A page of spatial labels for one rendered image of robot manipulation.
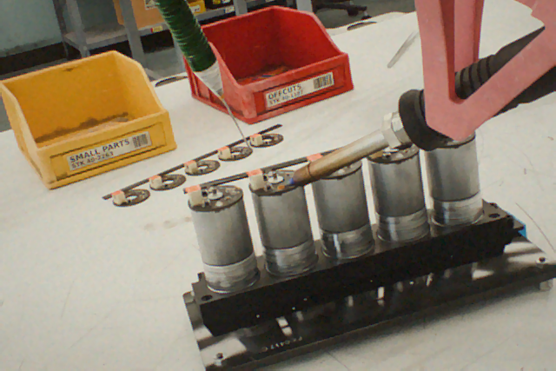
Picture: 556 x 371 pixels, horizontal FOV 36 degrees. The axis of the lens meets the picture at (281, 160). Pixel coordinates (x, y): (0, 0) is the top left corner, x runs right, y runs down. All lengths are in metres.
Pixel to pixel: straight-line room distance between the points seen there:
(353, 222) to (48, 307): 0.17
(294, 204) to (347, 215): 0.03
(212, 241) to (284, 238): 0.03
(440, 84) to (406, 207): 0.10
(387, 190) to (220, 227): 0.08
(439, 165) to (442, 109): 0.09
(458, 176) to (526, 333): 0.08
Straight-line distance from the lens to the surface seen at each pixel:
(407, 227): 0.39
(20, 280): 0.50
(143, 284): 0.45
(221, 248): 0.37
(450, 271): 0.39
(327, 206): 0.38
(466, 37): 0.32
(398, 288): 0.38
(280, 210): 0.37
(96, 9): 4.88
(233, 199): 0.37
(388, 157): 0.38
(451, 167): 0.39
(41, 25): 4.82
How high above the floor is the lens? 0.96
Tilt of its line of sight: 21 degrees down
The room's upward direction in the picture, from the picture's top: 11 degrees counter-clockwise
